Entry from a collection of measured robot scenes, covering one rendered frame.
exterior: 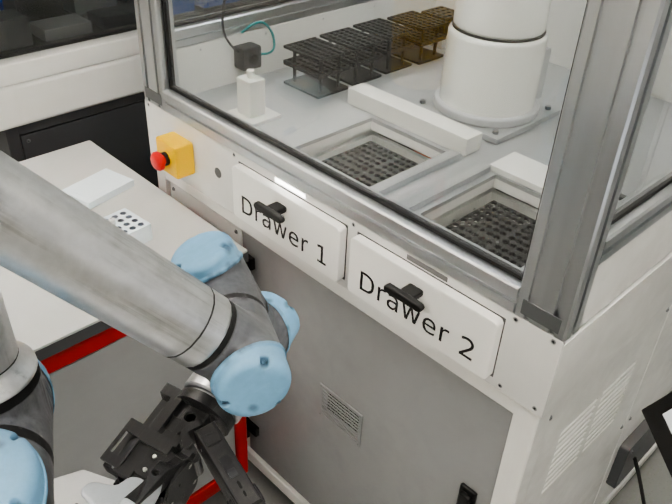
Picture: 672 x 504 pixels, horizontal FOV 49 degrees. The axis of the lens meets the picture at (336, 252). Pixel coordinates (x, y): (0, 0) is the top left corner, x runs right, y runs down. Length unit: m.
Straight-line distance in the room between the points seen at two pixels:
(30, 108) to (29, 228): 1.32
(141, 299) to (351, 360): 0.81
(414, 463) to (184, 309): 0.84
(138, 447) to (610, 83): 0.63
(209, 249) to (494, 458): 0.65
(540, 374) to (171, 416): 0.51
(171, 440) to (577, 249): 0.53
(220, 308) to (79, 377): 0.74
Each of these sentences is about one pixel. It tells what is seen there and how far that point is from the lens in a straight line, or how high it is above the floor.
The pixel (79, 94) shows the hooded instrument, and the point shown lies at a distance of 1.95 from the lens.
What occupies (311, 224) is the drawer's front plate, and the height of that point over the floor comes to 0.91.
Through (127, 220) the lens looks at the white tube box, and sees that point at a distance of 1.49.
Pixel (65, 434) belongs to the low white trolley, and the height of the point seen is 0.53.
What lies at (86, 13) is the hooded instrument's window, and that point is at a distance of 1.93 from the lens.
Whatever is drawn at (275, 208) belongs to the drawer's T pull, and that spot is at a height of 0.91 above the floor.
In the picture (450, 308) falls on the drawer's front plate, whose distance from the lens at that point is 1.09.
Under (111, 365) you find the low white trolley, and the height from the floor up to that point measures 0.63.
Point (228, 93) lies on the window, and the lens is 1.39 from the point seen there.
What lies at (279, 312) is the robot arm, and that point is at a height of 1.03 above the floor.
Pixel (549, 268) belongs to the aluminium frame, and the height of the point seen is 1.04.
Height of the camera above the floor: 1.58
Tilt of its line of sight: 35 degrees down
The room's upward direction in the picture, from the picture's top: 3 degrees clockwise
